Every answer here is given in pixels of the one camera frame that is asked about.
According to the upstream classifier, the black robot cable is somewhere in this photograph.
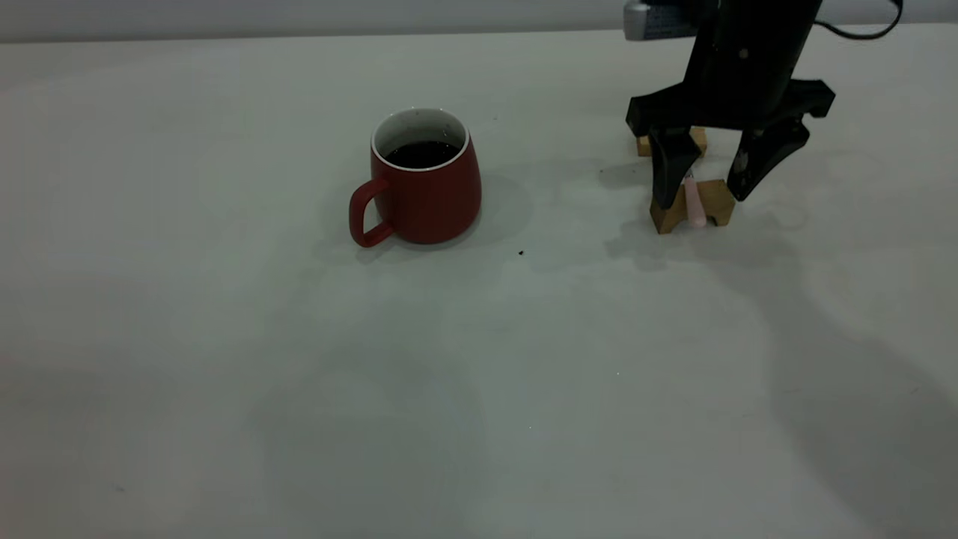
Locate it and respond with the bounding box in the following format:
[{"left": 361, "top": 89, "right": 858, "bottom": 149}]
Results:
[{"left": 814, "top": 0, "right": 905, "bottom": 40}]

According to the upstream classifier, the flat rectangular wooden block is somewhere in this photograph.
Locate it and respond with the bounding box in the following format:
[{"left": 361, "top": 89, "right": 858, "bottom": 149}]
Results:
[{"left": 637, "top": 126, "right": 708, "bottom": 158}]

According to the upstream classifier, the arch shaped wooden block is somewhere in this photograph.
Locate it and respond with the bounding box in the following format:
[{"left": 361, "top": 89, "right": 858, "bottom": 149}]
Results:
[{"left": 650, "top": 178, "right": 736, "bottom": 235}]

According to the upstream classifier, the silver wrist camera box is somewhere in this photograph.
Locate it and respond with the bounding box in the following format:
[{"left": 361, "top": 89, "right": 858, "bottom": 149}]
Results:
[{"left": 623, "top": 0, "right": 702, "bottom": 40}]

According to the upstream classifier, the pink handled metal spoon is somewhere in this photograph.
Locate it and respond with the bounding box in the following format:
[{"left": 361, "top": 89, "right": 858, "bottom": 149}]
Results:
[{"left": 685, "top": 172, "right": 707, "bottom": 228}]

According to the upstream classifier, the red ceramic mug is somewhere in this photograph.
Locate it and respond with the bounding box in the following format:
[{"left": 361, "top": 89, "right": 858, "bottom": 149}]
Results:
[{"left": 349, "top": 108, "right": 483, "bottom": 249}]

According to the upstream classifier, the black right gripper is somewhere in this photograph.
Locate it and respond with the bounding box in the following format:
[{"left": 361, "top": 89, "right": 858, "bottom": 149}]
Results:
[{"left": 626, "top": 0, "right": 836, "bottom": 211}]

